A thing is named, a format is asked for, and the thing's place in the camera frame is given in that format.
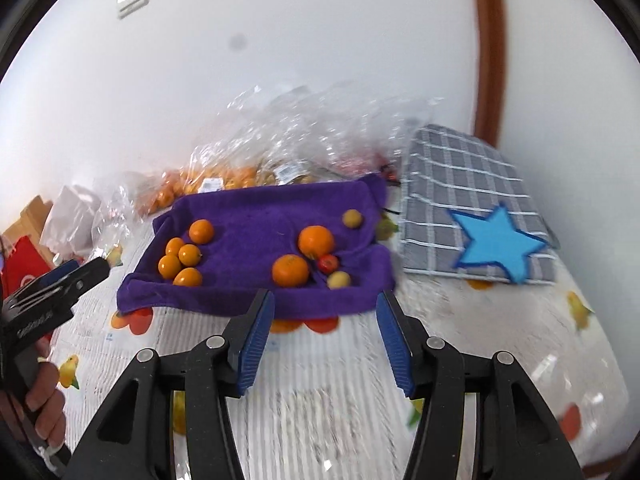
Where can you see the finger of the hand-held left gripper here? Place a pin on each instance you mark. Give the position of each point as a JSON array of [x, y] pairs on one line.
[[85, 277], [60, 271]]

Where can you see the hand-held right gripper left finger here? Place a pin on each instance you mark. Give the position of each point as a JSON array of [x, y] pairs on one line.
[[255, 345]]

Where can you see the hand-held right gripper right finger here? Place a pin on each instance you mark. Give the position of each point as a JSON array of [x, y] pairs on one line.
[[395, 350]]

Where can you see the large orange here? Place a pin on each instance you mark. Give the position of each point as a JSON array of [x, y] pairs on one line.
[[290, 270], [316, 241]]

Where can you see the small orange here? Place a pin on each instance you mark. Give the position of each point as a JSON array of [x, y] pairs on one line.
[[169, 266], [187, 277], [174, 246], [190, 255], [201, 231]]

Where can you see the small yellow fruit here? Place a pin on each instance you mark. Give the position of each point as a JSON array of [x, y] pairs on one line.
[[338, 280], [384, 229], [352, 218]]

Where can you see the small red fruit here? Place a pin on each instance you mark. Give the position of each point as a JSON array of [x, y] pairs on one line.
[[328, 263]]

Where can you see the purple towel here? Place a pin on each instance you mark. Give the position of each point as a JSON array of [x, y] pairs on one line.
[[250, 220]]

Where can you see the bagged red fruits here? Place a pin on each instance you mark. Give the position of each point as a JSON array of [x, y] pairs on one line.
[[355, 162]]

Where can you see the person's left hand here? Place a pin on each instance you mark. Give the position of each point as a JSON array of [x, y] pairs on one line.
[[47, 385]]

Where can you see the red bag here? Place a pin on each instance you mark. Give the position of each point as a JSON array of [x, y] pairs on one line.
[[20, 265]]

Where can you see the white plastic bag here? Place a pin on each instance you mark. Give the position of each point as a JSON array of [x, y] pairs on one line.
[[70, 220]]

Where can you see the cardboard box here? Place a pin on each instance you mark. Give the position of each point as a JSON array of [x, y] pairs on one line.
[[27, 212]]

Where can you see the crumpled clear plastic bag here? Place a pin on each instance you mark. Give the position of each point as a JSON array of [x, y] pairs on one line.
[[115, 200]]

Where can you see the fruit print tablecloth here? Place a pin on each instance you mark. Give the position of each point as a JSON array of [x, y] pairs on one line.
[[325, 410]]

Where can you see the bagged pile of oranges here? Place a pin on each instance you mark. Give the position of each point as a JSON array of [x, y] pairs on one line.
[[235, 177]]

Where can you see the grey checkered cloth blue star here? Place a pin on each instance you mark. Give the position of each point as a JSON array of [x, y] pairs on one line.
[[450, 175]]

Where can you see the large clear plastic bag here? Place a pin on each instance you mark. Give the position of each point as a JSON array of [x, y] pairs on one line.
[[310, 125]]

